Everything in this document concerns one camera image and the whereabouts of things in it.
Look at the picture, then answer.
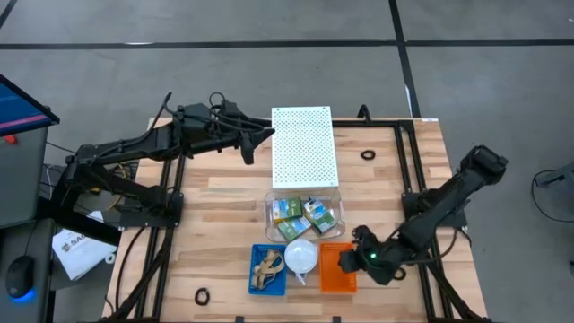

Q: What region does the white printed booklet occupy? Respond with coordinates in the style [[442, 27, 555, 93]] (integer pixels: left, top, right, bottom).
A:
[[51, 210, 118, 282]]

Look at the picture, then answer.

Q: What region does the yellow cable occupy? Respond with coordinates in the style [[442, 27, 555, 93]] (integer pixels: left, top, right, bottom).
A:
[[89, 161, 135, 212]]

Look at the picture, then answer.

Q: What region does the blue plastic basket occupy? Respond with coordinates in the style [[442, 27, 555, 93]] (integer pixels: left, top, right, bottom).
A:
[[248, 243, 288, 296]]

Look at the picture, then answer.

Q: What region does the thin black cable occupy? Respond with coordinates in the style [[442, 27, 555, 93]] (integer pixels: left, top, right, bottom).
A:
[[531, 169, 574, 224]]

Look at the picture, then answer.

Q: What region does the green crayon box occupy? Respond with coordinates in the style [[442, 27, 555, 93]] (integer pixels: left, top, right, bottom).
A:
[[276, 216, 313, 242], [271, 196, 303, 222], [302, 198, 338, 235]]

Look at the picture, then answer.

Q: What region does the black floor cable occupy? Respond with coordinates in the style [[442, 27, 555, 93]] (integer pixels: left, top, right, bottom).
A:
[[114, 226, 149, 313]]

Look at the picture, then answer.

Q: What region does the monitor with blue screen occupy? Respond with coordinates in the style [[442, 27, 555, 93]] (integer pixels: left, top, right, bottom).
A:
[[0, 74, 61, 138]]

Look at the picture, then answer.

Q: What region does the black computer mouse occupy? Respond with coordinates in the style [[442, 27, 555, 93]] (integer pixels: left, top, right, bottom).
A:
[[4, 255, 37, 301]]

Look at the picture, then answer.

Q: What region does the white perforated metal stand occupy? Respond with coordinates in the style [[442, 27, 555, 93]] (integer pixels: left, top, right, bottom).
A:
[[271, 105, 340, 189]]

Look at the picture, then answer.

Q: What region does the black floor device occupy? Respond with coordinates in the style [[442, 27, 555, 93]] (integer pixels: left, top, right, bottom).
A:
[[535, 161, 574, 188]]

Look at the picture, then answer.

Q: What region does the clear cup with white lid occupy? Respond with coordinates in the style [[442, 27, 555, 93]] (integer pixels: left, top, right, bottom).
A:
[[283, 238, 320, 286]]

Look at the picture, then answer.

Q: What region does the black metal beam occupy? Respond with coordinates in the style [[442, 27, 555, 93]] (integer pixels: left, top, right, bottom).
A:
[[38, 196, 123, 247]]

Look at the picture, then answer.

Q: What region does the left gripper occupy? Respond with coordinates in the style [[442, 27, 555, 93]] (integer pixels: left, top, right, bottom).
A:
[[177, 102, 275, 165]]

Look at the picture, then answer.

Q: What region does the orange plastic basket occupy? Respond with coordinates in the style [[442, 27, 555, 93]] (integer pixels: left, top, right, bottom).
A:
[[318, 241, 359, 294]]

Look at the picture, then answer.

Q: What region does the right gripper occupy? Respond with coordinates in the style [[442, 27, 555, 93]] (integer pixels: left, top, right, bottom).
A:
[[338, 225, 380, 275]]

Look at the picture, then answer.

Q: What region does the clear plastic bin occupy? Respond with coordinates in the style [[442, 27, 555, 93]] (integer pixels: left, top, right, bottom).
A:
[[264, 188, 346, 243]]

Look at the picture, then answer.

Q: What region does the grey cabinet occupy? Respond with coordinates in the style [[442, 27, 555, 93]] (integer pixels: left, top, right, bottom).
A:
[[0, 125, 50, 230]]

